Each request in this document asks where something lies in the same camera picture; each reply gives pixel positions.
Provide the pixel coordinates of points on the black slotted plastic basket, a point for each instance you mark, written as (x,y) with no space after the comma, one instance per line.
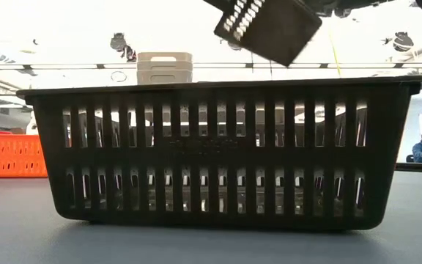
(214,154)
(280,33)

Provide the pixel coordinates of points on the orange slotted plastic basket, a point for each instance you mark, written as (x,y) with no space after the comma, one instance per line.
(9,157)

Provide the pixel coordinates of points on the grey-blue table mat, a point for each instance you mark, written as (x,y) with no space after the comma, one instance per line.
(211,249)

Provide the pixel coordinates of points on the long ceiling light strip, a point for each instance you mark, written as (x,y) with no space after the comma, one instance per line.
(68,66)

